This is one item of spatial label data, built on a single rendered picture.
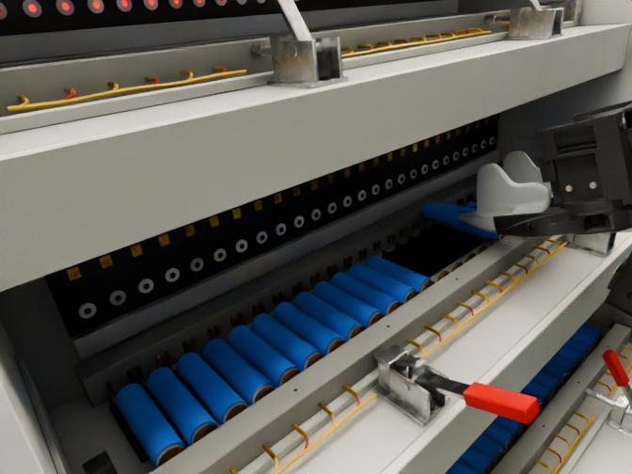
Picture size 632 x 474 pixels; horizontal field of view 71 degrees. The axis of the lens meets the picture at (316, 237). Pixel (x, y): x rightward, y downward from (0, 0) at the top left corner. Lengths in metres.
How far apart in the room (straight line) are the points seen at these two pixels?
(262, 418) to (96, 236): 0.14
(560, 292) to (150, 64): 0.35
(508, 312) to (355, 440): 0.17
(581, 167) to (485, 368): 0.16
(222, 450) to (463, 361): 0.17
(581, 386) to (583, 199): 0.26
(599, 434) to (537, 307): 0.21
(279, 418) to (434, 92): 0.22
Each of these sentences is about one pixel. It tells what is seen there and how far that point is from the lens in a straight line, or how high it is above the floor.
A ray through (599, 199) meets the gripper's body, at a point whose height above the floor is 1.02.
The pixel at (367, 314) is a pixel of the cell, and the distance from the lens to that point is 0.34.
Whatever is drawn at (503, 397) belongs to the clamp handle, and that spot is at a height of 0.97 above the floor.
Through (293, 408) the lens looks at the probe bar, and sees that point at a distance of 0.27.
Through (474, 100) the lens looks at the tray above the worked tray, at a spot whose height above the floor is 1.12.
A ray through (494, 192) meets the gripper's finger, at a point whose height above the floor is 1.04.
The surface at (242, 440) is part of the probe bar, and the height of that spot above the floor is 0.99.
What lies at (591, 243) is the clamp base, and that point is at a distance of 0.49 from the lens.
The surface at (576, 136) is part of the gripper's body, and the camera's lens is 0.37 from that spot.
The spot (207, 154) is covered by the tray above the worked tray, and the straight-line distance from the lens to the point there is 0.20.
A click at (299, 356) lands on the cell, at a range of 0.31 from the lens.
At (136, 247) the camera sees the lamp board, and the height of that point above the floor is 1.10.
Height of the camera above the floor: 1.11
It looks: 8 degrees down
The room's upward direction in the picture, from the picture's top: 19 degrees counter-clockwise
